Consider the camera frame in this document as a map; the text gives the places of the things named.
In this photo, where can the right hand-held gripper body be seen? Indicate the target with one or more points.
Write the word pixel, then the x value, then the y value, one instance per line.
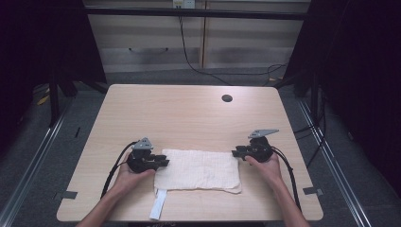
pixel 260 149

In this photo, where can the black metal stand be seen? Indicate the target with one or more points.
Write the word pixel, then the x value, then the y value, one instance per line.
pixel 54 101

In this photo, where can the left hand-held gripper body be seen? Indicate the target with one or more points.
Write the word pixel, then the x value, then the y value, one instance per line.
pixel 142 160

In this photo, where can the black horizontal bar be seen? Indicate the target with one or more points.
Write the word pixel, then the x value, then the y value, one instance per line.
pixel 195 13

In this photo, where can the metal floor rail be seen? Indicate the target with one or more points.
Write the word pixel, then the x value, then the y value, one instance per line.
pixel 34 157
pixel 334 170

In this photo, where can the white wall socket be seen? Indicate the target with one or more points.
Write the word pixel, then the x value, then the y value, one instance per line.
pixel 184 3

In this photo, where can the small black floor item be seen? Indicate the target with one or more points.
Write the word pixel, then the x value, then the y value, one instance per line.
pixel 77 132

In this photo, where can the person's left hand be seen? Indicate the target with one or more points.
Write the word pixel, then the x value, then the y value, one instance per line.
pixel 132 179

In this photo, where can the dark curtain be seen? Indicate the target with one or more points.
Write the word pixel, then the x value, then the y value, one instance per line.
pixel 362 78
pixel 38 47

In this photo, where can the white towel with label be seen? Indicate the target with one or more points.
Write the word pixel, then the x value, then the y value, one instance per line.
pixel 198 170

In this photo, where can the person's right hand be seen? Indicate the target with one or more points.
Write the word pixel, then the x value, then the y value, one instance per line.
pixel 268 170

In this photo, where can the grey tape strip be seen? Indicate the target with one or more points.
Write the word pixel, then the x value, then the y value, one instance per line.
pixel 67 195
pixel 312 190

